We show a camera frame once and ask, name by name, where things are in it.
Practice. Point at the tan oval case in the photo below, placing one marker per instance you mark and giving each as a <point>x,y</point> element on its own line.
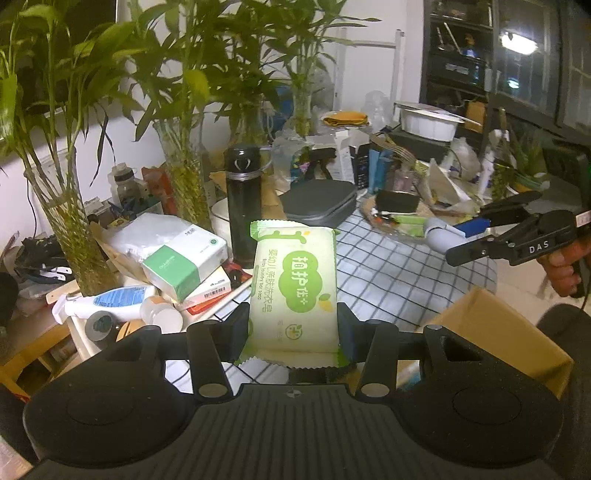
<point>129,328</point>

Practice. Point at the black tall carton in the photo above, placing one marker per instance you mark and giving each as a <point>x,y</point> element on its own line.
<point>361,170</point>

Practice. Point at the blue tall carton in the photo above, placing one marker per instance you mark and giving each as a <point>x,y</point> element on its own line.
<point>381,170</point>

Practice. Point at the white capped bottle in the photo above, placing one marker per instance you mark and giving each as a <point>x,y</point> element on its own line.
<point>161,316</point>

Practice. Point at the green white soap packet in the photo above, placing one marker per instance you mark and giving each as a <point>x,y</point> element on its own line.
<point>295,286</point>

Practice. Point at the black shelf cabinet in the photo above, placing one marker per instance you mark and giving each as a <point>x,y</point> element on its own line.
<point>461,60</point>

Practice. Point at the person's right hand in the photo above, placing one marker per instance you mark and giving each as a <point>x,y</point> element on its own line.
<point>561,277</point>

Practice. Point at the light grey soft roll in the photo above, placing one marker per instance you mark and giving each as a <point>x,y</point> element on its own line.
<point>441,235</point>

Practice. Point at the white plastic tray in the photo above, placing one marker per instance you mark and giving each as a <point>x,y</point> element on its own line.
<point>78,339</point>

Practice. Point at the dark glass jar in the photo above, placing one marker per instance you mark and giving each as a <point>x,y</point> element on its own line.
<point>124,189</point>

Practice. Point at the white tall carton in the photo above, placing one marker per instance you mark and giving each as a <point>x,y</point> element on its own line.
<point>343,157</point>

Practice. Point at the black box on dish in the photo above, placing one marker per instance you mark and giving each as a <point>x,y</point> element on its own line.
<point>397,201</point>

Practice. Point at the white plastic food container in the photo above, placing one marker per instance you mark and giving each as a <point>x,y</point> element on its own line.
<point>431,122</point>

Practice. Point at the grey tape roll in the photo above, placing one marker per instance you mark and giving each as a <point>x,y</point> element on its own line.
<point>99,325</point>

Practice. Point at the glass vase with bamboo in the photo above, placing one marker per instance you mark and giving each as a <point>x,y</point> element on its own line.
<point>69,230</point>
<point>251,129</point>
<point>302,115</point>
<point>184,184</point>

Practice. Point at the brown cardboard box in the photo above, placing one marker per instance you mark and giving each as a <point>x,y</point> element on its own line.
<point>508,323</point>

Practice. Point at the green snack packet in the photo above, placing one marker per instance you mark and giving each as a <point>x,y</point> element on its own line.
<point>401,220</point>

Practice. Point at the white red flat box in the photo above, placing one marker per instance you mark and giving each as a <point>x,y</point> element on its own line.
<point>210,290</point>

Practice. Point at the black mini tripod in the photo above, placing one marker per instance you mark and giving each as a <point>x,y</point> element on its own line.
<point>319,164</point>

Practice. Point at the grey zip case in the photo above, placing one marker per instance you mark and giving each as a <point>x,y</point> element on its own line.
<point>318,203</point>

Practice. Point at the wooden side table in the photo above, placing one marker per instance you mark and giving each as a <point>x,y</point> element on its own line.
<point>27,337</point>

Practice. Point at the black white checked cloth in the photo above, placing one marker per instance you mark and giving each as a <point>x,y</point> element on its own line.
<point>392,277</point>

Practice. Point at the person's right leg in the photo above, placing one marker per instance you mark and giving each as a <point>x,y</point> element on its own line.
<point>572,341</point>

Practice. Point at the yellow folded cloth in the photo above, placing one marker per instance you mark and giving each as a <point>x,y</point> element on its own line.
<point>346,119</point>

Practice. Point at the black flat box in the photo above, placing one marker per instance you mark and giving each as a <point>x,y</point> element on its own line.
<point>420,145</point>

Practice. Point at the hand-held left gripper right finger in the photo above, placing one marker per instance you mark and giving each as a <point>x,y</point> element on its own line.
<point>346,337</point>

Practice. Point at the black thermos bottle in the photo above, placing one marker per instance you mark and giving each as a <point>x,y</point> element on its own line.
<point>242,217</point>

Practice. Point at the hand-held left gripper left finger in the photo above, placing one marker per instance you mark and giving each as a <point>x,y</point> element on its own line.
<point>238,334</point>

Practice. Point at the green white tissue pack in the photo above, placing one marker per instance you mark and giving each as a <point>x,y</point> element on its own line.
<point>180,267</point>

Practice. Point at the white metal rack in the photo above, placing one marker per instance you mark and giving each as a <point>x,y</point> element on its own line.
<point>396,69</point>

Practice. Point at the oval glass dish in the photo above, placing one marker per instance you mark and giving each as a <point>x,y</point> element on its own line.
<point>369,210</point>

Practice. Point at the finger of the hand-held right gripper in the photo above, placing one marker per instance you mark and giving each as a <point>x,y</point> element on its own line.
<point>475,249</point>
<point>508,207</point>

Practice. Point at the white blue spray bottle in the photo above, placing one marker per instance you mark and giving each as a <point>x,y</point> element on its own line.
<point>120,300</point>

